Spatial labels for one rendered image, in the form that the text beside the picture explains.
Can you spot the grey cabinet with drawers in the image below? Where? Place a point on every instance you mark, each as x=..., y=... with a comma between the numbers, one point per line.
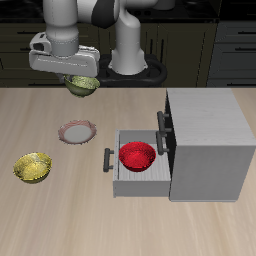
x=200, y=143

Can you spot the green bowl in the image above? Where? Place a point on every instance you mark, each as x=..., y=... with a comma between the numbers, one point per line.
x=81, y=85

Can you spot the white plate with pink rim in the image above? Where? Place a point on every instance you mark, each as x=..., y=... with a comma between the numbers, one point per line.
x=77, y=132

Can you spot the yellow bowl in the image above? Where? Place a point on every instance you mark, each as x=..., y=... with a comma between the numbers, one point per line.
x=32, y=167

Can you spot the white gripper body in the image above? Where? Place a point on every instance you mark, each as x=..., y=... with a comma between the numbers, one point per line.
x=66, y=62

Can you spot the red bowl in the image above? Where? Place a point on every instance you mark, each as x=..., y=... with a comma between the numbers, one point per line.
x=137, y=156

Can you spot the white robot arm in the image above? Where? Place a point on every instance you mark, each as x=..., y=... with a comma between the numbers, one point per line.
x=63, y=23

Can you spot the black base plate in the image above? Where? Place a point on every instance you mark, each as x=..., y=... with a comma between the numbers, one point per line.
x=156, y=71

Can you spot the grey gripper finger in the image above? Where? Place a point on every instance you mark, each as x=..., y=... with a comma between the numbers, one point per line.
x=61, y=78

